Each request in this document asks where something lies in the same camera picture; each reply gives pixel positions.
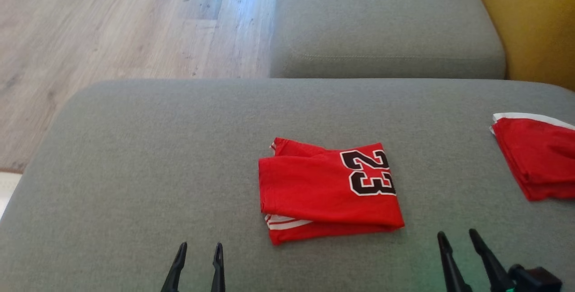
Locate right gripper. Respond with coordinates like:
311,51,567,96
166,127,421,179
437,228,563,292

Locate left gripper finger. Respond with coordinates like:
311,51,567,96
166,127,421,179
211,243,226,292
160,242,188,292

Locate red number 23 jersey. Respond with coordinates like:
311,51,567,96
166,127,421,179
258,137,405,246

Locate red shorts with white band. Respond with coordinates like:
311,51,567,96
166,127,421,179
490,112,575,202

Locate large grey sofa seat cushion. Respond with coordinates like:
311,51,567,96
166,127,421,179
0,79,575,292

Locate white floor mat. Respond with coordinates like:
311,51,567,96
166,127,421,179
0,171,23,221

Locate mustard yellow panel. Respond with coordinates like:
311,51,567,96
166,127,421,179
466,0,575,92

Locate small grey sofa cushion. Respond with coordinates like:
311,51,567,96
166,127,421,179
270,0,507,80

